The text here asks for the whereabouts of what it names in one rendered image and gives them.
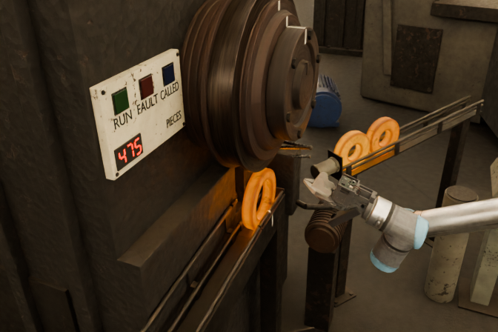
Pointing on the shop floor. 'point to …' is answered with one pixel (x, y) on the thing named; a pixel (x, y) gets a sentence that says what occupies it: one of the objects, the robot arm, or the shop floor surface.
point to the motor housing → (321, 268)
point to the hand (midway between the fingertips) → (306, 183)
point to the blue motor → (326, 104)
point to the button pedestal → (483, 270)
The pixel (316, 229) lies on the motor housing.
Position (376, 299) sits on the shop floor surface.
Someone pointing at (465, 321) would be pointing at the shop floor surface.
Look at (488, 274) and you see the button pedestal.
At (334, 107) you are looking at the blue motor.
